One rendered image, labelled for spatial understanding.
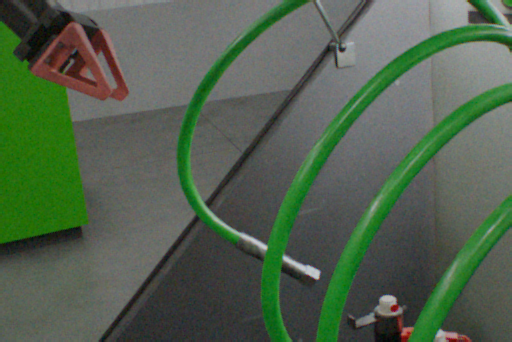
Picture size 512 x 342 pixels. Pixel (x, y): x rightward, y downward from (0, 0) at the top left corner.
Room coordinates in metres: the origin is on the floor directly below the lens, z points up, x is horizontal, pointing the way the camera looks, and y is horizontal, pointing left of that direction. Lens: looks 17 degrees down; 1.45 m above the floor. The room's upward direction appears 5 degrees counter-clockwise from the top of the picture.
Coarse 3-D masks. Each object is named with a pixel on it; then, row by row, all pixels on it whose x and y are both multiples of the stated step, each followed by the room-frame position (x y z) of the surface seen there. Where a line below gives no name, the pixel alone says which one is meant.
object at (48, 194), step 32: (0, 32) 3.67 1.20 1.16; (0, 64) 3.66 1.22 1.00; (0, 96) 3.65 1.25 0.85; (32, 96) 3.71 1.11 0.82; (64, 96) 3.77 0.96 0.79; (0, 128) 3.64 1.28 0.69; (32, 128) 3.70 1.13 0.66; (64, 128) 3.76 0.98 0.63; (0, 160) 3.63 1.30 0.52; (32, 160) 3.69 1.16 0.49; (64, 160) 3.75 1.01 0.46; (0, 192) 3.62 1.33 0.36; (32, 192) 3.68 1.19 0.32; (64, 192) 3.74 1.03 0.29; (0, 224) 3.60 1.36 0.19; (32, 224) 3.66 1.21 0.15; (64, 224) 3.73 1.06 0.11
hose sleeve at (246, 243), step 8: (240, 240) 0.72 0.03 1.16; (248, 240) 0.72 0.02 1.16; (256, 240) 0.73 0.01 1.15; (240, 248) 0.72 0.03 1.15; (248, 248) 0.72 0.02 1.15; (256, 248) 0.72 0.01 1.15; (264, 248) 0.72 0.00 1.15; (256, 256) 0.72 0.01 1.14; (264, 256) 0.72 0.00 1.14; (288, 256) 0.73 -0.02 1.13; (288, 264) 0.72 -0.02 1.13; (296, 264) 0.72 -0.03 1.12; (288, 272) 0.72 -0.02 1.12; (296, 272) 0.72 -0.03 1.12; (304, 272) 0.72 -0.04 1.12
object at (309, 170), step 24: (480, 24) 0.59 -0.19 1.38; (432, 48) 0.57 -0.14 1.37; (384, 72) 0.55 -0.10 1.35; (360, 96) 0.54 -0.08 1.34; (336, 120) 0.54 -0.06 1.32; (336, 144) 0.53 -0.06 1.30; (312, 168) 0.53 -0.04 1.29; (288, 192) 0.52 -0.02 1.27; (288, 216) 0.52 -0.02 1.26; (264, 264) 0.52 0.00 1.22; (264, 288) 0.51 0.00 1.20; (264, 312) 0.51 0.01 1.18; (288, 336) 0.52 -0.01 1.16
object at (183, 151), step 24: (288, 0) 0.72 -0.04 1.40; (312, 0) 0.72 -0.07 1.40; (480, 0) 0.72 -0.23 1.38; (264, 24) 0.72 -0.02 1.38; (504, 24) 0.72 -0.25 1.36; (240, 48) 0.72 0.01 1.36; (216, 72) 0.72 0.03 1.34; (192, 96) 0.73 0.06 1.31; (192, 120) 0.72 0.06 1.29; (192, 192) 0.72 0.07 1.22; (216, 216) 0.73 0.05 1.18
